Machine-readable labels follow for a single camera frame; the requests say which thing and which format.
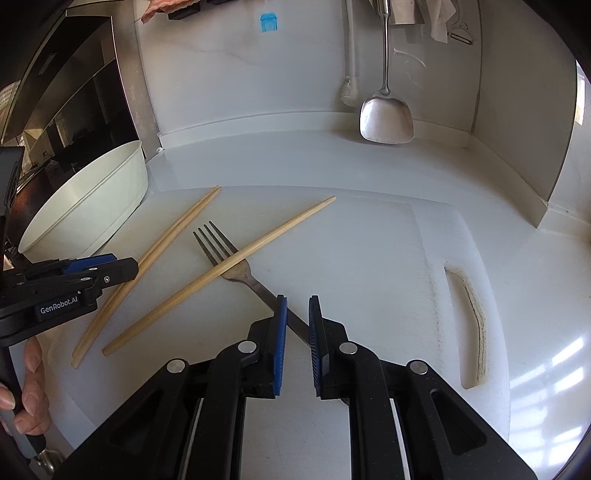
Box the black metal fork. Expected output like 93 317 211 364
192 221 310 345

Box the wooden chopstick over fork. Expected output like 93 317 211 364
72 186 223 369
70 185 219 365
102 196 337 356

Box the wooden chopstick over fork middle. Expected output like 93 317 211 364
72 186 223 369

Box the person's left hand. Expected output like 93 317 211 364
14 337 52 436

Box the white plastic cutting board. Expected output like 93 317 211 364
34 186 512 480

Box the blue silicone brush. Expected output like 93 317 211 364
259 12 279 33

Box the white round basin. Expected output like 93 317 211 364
18 140 148 263

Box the steel wok spatula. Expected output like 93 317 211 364
360 0 415 145

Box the red patterned dish cloth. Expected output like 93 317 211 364
140 0 191 24

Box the metal vegetable peeler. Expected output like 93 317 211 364
448 21 474 46

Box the white hanging rag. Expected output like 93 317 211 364
425 0 457 43

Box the wooden chopstick over fork lower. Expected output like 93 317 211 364
102 196 337 356

